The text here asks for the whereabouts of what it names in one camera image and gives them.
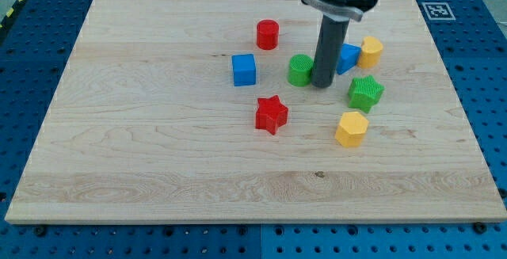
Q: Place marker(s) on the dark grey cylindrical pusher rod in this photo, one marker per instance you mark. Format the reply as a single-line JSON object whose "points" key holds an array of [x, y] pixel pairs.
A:
{"points": [[328, 49]]}

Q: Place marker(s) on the green star block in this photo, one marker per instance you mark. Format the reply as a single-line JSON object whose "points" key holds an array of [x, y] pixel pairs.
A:
{"points": [[364, 93]]}

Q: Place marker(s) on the red star block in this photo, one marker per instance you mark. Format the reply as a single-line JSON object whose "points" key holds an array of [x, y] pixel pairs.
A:
{"points": [[271, 114]]}

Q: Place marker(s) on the blue triangle block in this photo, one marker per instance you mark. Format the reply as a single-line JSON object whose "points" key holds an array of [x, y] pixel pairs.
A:
{"points": [[348, 58]]}

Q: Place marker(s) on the yellow heart block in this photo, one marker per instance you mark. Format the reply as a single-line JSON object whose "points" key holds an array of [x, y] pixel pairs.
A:
{"points": [[370, 52]]}

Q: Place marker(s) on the green cylinder block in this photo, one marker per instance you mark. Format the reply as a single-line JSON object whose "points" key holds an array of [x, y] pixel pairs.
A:
{"points": [[299, 71]]}

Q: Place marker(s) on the red cylinder block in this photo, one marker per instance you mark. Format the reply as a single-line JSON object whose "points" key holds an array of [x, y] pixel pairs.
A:
{"points": [[267, 34]]}

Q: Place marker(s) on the blue cube block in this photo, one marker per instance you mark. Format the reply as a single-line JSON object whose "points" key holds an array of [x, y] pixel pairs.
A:
{"points": [[244, 70]]}

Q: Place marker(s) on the yellow hexagon block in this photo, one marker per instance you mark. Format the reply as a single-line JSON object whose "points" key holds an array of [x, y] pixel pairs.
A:
{"points": [[351, 129]]}

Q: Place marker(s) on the white fiducial marker tag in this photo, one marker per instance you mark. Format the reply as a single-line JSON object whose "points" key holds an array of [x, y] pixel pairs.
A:
{"points": [[438, 11]]}

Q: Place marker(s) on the wooden board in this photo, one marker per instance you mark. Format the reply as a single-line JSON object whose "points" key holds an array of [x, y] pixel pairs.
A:
{"points": [[147, 127]]}

